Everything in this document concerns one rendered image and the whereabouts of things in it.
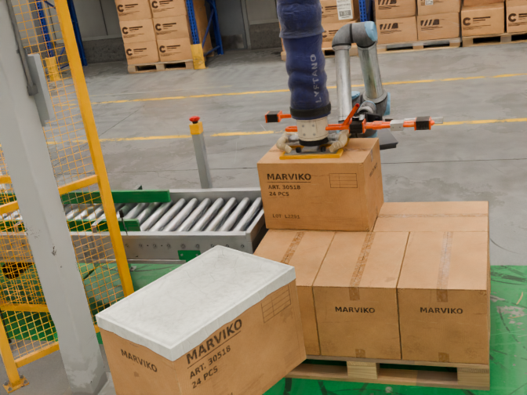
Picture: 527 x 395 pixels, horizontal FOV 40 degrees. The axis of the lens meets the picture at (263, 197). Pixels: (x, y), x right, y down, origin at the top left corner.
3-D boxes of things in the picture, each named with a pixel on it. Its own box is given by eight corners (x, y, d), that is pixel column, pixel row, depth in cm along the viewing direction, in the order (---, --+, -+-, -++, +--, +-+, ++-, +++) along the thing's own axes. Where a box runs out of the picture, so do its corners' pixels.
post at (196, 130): (213, 260, 508) (188, 125, 471) (216, 255, 514) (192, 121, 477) (222, 260, 506) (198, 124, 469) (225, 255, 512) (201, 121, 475)
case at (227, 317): (233, 329, 303) (217, 244, 288) (307, 358, 277) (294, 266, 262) (118, 408, 264) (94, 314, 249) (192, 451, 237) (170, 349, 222)
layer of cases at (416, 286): (245, 352, 371) (233, 284, 357) (292, 261, 459) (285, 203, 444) (488, 364, 334) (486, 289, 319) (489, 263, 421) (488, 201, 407)
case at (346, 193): (266, 228, 412) (256, 163, 397) (288, 201, 446) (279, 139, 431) (369, 231, 390) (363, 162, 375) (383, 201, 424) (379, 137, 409)
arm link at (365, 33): (365, 105, 482) (349, 16, 425) (392, 103, 477) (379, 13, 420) (365, 122, 473) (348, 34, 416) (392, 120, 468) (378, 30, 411)
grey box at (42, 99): (13, 121, 338) (-4, 59, 327) (19, 118, 343) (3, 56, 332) (49, 119, 332) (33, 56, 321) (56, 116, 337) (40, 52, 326)
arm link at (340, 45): (328, 23, 422) (335, 139, 423) (350, 21, 419) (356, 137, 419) (332, 27, 433) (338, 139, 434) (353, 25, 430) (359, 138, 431)
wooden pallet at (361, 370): (248, 375, 377) (245, 352, 371) (295, 280, 464) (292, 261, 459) (489, 390, 339) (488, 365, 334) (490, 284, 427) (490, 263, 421)
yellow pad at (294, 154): (279, 160, 397) (278, 151, 395) (284, 154, 406) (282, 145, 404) (339, 157, 386) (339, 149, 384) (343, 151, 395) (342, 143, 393)
